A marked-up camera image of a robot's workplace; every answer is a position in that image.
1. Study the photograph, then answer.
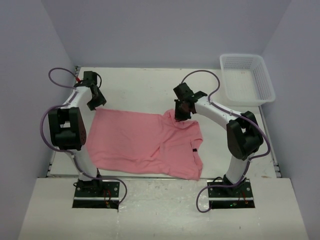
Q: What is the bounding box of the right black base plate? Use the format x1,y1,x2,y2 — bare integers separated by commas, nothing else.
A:
207,179,255,210

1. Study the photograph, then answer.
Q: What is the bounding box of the pink t shirt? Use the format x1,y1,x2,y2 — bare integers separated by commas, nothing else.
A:
85,108,203,181

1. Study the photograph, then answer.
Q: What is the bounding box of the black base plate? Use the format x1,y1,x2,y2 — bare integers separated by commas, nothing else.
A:
72,180,120,210
207,179,255,210

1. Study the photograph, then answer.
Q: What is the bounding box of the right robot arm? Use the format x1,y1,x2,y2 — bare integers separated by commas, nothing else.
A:
173,82,264,197

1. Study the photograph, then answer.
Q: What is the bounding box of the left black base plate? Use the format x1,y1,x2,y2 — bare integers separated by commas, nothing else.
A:
72,180,120,210

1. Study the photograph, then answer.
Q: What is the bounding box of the white plastic basket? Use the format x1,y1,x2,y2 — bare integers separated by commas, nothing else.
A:
219,53,276,107

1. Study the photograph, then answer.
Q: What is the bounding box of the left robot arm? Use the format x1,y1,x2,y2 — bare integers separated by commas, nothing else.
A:
44,71,107,197

